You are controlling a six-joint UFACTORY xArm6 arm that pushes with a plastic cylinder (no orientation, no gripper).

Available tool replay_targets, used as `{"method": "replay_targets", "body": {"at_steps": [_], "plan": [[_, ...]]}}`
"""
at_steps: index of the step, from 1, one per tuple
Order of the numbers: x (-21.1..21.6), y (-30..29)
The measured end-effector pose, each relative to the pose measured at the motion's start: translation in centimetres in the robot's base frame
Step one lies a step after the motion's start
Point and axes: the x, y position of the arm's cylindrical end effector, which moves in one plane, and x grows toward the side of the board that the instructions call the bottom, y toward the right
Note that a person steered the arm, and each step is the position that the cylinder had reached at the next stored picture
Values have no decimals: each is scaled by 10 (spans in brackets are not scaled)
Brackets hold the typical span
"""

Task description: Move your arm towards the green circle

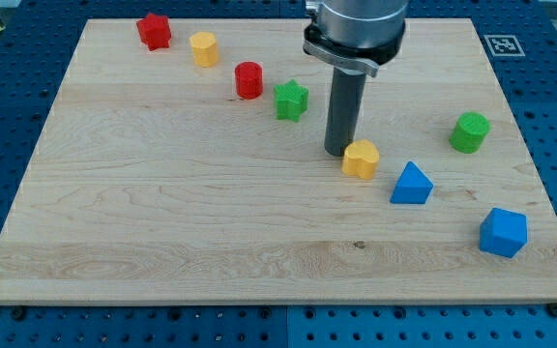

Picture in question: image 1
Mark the green star block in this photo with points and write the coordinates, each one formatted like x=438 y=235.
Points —
x=291 y=101

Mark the yellow heart block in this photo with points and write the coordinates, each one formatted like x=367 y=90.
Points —
x=360 y=159

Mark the light wooden board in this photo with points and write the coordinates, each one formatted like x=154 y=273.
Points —
x=154 y=183

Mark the red cylinder block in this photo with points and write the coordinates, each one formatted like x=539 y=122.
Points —
x=249 y=80

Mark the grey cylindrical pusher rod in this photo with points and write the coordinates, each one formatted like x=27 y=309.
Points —
x=343 y=111

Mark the blue triangle block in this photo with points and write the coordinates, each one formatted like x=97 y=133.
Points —
x=412 y=186

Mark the yellow pentagon block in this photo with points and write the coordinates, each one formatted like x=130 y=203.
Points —
x=205 y=49

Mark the red star block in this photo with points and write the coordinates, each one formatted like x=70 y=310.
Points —
x=154 y=31

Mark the green cylinder block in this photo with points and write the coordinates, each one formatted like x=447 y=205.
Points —
x=470 y=130

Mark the blue cube block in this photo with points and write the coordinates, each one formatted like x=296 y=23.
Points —
x=503 y=233

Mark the white fiducial marker tag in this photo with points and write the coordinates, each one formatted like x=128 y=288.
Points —
x=502 y=45

